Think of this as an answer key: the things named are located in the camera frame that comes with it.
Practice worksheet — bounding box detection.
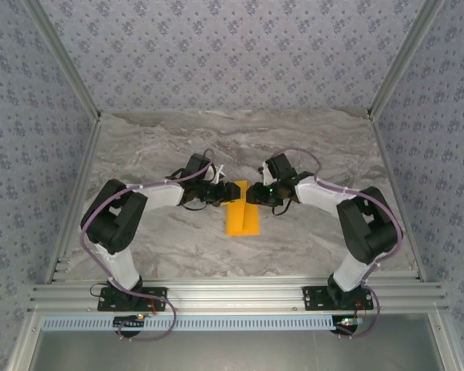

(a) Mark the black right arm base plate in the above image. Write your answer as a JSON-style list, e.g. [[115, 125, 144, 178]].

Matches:
[[302, 285, 374, 312]]

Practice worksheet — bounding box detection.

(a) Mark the left controller board with LED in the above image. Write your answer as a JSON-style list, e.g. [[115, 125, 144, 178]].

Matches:
[[114, 314, 146, 330]]

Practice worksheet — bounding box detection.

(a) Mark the aluminium mounting rail beam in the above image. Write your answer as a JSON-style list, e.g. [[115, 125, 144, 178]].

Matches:
[[27, 281, 449, 313]]

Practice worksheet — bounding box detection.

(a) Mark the thin black right gripper cable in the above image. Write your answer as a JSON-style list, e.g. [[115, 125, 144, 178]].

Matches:
[[270, 199, 295, 217]]

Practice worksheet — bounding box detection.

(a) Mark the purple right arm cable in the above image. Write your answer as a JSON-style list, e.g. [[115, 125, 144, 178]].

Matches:
[[280, 148, 407, 340]]

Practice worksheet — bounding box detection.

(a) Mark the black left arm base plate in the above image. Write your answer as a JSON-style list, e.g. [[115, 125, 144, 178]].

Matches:
[[97, 286, 169, 312]]

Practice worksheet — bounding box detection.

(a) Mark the pale blue slotted cable duct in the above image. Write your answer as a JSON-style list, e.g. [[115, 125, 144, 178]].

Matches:
[[42, 315, 357, 332]]

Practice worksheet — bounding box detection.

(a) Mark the thin black left gripper cable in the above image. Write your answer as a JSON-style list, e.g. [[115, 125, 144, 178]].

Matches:
[[179, 199, 212, 213]]

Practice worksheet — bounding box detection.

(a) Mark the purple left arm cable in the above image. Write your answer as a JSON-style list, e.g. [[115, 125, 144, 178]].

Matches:
[[80, 149, 178, 342]]

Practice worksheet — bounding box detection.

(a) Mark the controller board with led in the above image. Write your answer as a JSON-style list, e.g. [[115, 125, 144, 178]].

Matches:
[[333, 315, 367, 334], [114, 314, 146, 330]]

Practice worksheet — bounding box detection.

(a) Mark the grey metal sheet panel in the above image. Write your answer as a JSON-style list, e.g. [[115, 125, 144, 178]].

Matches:
[[30, 330, 448, 371]]

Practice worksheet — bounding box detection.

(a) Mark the right controller board with LED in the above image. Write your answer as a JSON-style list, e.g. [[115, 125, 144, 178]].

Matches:
[[333, 315, 367, 334]]

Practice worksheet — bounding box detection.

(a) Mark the aluminium table side rail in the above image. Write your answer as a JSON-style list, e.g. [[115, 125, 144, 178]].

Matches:
[[45, 118, 103, 284], [370, 117, 427, 282]]

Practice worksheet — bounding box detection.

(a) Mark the aluminium frame post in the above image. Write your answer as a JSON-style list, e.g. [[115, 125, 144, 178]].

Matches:
[[25, 0, 103, 121], [367, 0, 448, 120]]

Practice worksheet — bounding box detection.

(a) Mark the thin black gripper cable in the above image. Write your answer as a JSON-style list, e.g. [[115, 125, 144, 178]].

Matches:
[[270, 199, 295, 217], [179, 199, 212, 213]]

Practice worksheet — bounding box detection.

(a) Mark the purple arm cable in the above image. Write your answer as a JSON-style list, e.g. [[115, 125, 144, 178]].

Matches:
[[80, 149, 178, 342], [280, 148, 407, 340]]

